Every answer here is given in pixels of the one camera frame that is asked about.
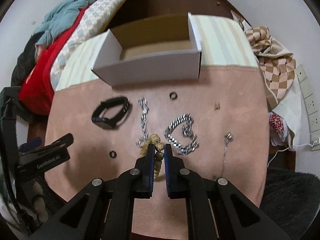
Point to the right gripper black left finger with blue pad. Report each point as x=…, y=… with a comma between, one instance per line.
x=146, y=166

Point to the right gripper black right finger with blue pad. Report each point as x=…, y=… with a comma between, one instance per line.
x=176, y=182

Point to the black fitness band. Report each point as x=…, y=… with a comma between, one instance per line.
x=110, y=113

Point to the pink fuzzy table mat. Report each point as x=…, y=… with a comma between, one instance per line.
x=233, y=141

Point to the red blanket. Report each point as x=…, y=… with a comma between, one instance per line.
x=36, y=91

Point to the small gold earring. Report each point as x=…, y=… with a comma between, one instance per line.
x=217, y=106

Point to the black fuzzy garment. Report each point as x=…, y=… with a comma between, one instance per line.
x=25, y=62

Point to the red white plastic bag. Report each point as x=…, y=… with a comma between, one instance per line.
x=279, y=131

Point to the white cardboard box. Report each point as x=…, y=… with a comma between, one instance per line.
x=154, y=49

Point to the striped pastel tablecloth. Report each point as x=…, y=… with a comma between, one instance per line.
x=223, y=42

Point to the checkered beige cloth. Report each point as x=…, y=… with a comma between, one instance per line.
x=277, y=64

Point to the teal blue blanket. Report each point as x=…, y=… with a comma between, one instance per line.
x=59, y=20

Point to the checkered white grey quilt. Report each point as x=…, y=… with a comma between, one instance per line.
x=94, y=20

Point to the white wall socket strip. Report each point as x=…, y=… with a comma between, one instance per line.
x=311, y=106

